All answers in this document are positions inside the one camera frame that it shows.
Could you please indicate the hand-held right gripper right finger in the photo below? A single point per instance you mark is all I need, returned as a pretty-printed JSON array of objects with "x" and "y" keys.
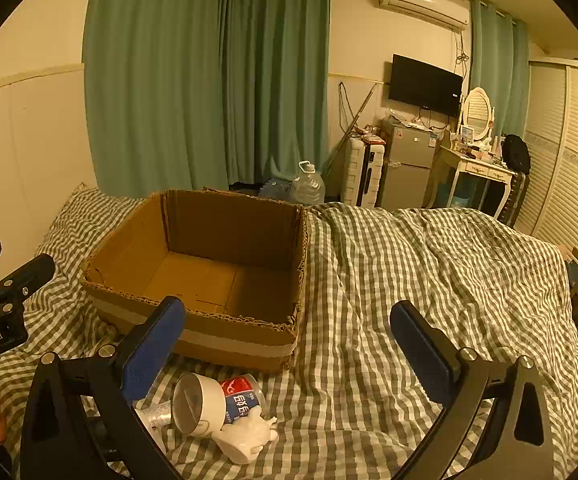
[{"x": 419, "y": 352}]

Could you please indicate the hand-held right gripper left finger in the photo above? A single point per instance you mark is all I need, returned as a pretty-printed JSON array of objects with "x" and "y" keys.
[{"x": 151, "y": 352}]

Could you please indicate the clear plastic cup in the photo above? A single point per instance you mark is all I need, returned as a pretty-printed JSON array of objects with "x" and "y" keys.
[{"x": 159, "y": 415}]

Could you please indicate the white tape roll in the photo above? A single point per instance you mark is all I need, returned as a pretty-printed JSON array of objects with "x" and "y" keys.
[{"x": 208, "y": 394}]

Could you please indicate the brown cardboard box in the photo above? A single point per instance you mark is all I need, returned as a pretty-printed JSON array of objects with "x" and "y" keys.
[{"x": 209, "y": 280}]

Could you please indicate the clear plastic bottle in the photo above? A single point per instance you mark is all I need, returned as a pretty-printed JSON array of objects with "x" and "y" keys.
[{"x": 243, "y": 400}]

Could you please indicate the white animal figurine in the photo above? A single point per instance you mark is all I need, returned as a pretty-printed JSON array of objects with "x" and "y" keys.
[{"x": 241, "y": 441}]

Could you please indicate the green checkered blanket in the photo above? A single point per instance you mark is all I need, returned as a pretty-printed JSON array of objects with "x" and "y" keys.
[{"x": 394, "y": 260}]

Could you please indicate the dark suitcase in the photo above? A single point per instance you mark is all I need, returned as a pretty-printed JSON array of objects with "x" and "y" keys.
[{"x": 516, "y": 200}]

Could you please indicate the silver small fridge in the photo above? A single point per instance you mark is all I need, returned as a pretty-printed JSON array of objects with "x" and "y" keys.
[{"x": 409, "y": 170}]

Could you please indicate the white ribbed suitcase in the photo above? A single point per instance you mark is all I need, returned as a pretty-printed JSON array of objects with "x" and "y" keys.
[{"x": 364, "y": 175}]

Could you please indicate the white dressing table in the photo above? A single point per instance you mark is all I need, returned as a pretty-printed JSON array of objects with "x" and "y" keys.
[{"x": 479, "y": 167}]

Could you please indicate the large clear water jug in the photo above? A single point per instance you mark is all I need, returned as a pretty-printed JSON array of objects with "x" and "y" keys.
[{"x": 308, "y": 187}]

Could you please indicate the blue plastic bag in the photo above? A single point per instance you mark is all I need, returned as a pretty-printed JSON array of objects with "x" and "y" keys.
[{"x": 275, "y": 189}]

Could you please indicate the black backpack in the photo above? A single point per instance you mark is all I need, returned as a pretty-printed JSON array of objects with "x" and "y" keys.
[{"x": 516, "y": 152}]

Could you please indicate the broom stick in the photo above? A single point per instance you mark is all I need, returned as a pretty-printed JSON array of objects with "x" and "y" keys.
[{"x": 351, "y": 127}]

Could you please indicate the white louvered wardrobe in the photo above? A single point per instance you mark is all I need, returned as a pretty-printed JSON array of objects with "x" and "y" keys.
[{"x": 569, "y": 160}]

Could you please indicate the white oval vanity mirror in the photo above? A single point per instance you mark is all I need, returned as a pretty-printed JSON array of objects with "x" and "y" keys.
[{"x": 478, "y": 110}]

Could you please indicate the narrow green curtain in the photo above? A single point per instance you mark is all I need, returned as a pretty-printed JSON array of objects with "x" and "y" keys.
[{"x": 499, "y": 70}]

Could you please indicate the white air conditioner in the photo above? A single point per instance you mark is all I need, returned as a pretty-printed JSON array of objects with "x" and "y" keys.
[{"x": 421, "y": 2}]

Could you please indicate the black wall television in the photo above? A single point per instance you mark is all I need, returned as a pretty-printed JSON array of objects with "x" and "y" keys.
[{"x": 424, "y": 85}]

